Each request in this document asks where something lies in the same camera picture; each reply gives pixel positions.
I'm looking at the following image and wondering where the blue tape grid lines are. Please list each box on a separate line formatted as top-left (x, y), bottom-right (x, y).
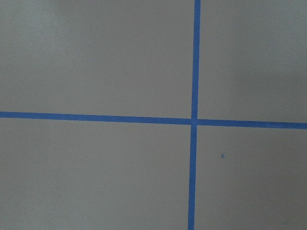
top-left (0, 0), bottom-right (307, 230)

